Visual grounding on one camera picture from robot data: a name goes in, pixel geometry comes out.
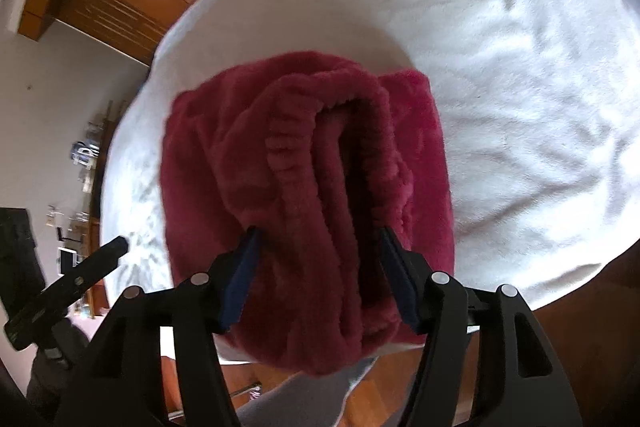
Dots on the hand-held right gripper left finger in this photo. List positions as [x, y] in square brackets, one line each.
[242, 277]

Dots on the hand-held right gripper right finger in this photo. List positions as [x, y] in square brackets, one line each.
[400, 282]

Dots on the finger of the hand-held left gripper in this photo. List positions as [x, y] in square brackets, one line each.
[95, 264]

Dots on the pink fleece pants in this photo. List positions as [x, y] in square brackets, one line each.
[300, 207]

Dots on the person's left forearm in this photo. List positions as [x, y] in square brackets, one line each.
[50, 367]

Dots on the black flat screen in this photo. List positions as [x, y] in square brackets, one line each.
[17, 252]

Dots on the cluttered wooden desk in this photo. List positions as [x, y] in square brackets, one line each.
[85, 167]

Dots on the person's grey trouser leg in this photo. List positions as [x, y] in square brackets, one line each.
[310, 394]

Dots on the white duvet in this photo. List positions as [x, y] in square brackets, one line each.
[500, 57]

